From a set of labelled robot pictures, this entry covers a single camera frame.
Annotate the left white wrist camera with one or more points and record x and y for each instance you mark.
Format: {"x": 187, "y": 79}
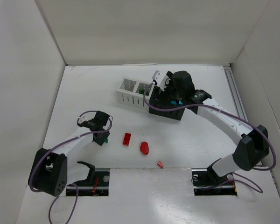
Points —
{"x": 82, "y": 119}

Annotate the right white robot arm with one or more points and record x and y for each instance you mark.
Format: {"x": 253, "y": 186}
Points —
{"x": 252, "y": 145}

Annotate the red oval lego piece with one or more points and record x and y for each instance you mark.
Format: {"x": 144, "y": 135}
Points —
{"x": 144, "y": 148}

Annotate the red rectangular lego brick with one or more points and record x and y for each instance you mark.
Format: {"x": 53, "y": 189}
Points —
{"x": 126, "y": 139}

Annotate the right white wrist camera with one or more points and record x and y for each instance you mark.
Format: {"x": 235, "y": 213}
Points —
{"x": 161, "y": 80}

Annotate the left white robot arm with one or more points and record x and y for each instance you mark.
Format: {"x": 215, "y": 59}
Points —
{"x": 54, "y": 169}

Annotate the small red lego piece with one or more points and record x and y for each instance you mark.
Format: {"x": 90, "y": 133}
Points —
{"x": 160, "y": 164}

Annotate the white double container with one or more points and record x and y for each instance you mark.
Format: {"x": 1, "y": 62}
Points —
{"x": 128, "y": 93}

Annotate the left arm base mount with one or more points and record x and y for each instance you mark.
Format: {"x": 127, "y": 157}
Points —
{"x": 87, "y": 179}

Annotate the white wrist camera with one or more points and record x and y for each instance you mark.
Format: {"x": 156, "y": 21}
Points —
{"x": 82, "y": 119}
{"x": 161, "y": 80}

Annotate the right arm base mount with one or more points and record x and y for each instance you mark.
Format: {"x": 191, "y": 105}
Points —
{"x": 207, "y": 183}

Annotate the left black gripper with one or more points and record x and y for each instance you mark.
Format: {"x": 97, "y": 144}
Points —
{"x": 101, "y": 139}

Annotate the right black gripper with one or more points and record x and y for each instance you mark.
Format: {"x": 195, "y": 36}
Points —
{"x": 164, "y": 100}

